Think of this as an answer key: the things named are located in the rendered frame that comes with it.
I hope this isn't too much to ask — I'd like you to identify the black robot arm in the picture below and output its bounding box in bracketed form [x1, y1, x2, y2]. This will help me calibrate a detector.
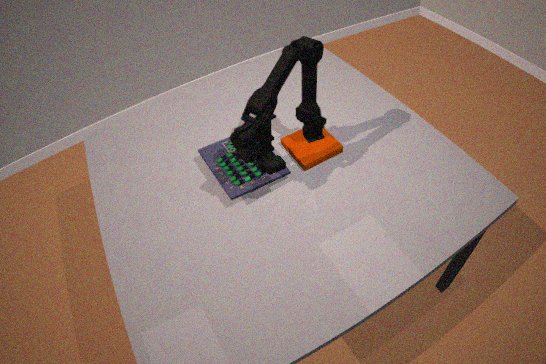
[230, 36, 326, 163]

